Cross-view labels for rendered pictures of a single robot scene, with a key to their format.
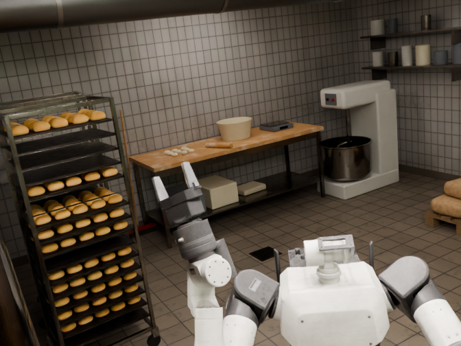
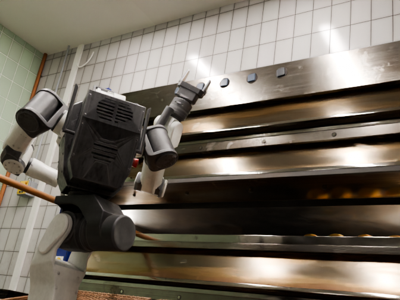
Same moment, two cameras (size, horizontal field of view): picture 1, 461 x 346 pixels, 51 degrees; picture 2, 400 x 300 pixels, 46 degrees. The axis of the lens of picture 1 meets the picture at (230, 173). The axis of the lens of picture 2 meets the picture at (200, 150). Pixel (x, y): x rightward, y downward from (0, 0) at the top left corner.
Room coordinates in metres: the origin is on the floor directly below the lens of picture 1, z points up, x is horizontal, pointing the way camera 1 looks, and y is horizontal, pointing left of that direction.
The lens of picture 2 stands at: (2.73, -0.62, 0.69)
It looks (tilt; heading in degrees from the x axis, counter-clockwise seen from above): 22 degrees up; 153
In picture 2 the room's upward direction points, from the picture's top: 9 degrees clockwise
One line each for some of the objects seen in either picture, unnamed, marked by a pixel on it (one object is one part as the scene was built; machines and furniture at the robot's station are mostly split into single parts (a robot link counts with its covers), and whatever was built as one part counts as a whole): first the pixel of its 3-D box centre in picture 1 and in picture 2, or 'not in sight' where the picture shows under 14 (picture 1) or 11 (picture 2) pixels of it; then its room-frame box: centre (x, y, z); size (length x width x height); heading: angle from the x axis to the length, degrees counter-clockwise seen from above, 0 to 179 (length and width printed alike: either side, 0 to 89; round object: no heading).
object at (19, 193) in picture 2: not in sight; (27, 188); (-0.52, -0.19, 1.46); 0.10 x 0.07 x 0.10; 28
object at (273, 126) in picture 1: (276, 125); not in sight; (5.94, -0.64, 0.94); 0.32 x 0.30 x 0.07; 28
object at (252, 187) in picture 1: (249, 188); not in sight; (5.66, -0.20, 0.27); 0.34 x 0.26 x 0.07; 124
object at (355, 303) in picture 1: (329, 312); (99, 147); (1.20, -0.23, 1.26); 0.34 x 0.30 x 0.36; 84
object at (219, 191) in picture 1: (213, 191); not in sight; (5.43, 0.22, 0.35); 0.50 x 0.36 x 0.24; 29
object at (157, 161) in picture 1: (233, 177); not in sight; (5.56, -0.03, 0.45); 2.20 x 0.80 x 0.90; 118
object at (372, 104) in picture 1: (355, 137); not in sight; (5.95, -1.62, 0.66); 1.00 x 0.66 x 1.32; 118
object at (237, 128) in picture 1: (234, 129); not in sight; (5.70, -0.12, 1.01); 0.43 x 0.43 x 0.21
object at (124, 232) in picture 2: not in sight; (93, 223); (1.22, -0.19, 1.00); 0.28 x 0.13 x 0.18; 29
